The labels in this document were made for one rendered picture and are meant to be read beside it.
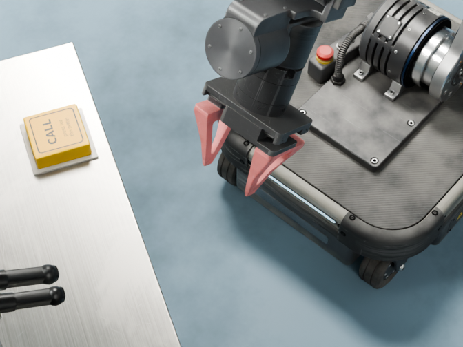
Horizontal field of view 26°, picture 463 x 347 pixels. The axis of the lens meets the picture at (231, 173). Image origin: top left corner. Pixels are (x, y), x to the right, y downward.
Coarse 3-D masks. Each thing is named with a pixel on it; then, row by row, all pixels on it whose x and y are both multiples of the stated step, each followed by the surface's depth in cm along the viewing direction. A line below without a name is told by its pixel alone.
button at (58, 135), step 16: (48, 112) 127; (64, 112) 127; (32, 128) 126; (48, 128) 126; (64, 128) 126; (80, 128) 126; (32, 144) 124; (48, 144) 124; (64, 144) 124; (80, 144) 124; (48, 160) 124; (64, 160) 125
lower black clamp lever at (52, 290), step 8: (48, 288) 67; (56, 288) 67; (0, 296) 65; (8, 296) 65; (16, 296) 65; (24, 296) 66; (32, 296) 66; (40, 296) 66; (48, 296) 66; (56, 296) 66; (64, 296) 67; (0, 304) 65; (8, 304) 65; (16, 304) 65; (24, 304) 66; (32, 304) 66; (40, 304) 66; (48, 304) 67; (56, 304) 67; (0, 312) 65; (8, 312) 66
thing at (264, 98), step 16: (224, 80) 103; (240, 80) 100; (256, 80) 98; (272, 80) 98; (288, 80) 98; (224, 96) 101; (240, 96) 100; (256, 96) 99; (272, 96) 99; (288, 96) 100; (240, 112) 100; (256, 112) 100; (272, 112) 100; (288, 112) 102; (272, 128) 98; (288, 128) 99; (304, 128) 102
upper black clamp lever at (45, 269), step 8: (48, 264) 64; (0, 272) 63; (8, 272) 63; (16, 272) 63; (24, 272) 63; (32, 272) 64; (40, 272) 64; (48, 272) 64; (56, 272) 64; (0, 280) 62; (8, 280) 63; (16, 280) 63; (24, 280) 63; (32, 280) 64; (40, 280) 64; (48, 280) 64; (56, 280) 65; (0, 288) 63
